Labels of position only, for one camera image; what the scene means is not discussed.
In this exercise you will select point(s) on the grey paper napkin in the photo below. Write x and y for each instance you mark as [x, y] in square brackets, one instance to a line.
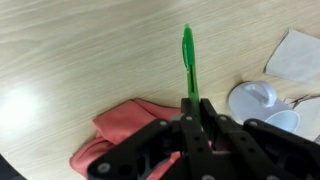
[310, 116]
[296, 56]

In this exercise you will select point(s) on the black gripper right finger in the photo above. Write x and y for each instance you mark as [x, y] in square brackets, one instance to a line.
[266, 153]

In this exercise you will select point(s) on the white ceramic mug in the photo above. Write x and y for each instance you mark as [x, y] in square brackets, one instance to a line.
[253, 106]

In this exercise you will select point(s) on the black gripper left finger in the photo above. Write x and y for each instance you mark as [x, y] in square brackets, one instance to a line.
[186, 150]

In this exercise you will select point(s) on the crumpled red cloth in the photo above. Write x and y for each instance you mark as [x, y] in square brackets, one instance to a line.
[123, 123]

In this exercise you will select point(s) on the green pen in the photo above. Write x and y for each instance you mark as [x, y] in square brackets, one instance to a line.
[188, 50]

